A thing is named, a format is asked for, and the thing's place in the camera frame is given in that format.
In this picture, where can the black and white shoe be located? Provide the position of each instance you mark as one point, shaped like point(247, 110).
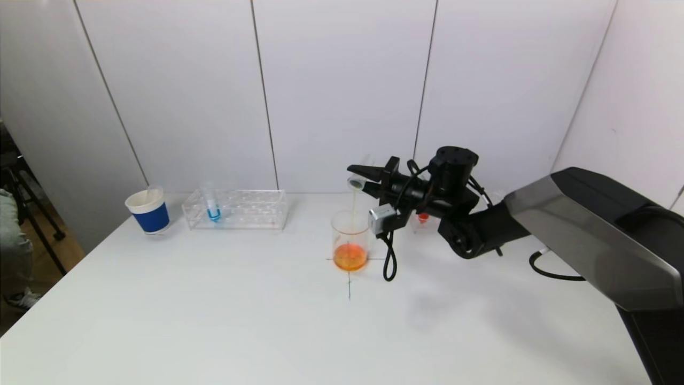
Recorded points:
point(24, 300)

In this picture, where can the silver and black right robot arm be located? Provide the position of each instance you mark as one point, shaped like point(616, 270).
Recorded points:
point(577, 230)

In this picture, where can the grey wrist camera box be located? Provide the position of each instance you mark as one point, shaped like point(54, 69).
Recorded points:
point(382, 219)

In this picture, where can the test tube with blue liquid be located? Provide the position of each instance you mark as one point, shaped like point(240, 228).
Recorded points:
point(214, 215)

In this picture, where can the test tube with red liquid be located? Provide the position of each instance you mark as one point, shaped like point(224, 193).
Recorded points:
point(422, 217)

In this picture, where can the white paper cup blue band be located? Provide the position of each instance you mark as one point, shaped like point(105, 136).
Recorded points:
point(152, 219)

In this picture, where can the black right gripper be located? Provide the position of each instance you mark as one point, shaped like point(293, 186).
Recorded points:
point(389, 179)

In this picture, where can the black metal stand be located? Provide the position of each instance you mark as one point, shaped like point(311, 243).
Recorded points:
point(9, 163)

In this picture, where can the clear graduated plastic test tube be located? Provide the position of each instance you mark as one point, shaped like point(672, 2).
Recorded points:
point(155, 193)

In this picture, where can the test tube with yellow liquid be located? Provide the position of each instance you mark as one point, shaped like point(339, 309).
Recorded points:
point(356, 183)

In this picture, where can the clear glass beaker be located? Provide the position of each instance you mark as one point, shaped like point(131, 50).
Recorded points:
point(350, 258)

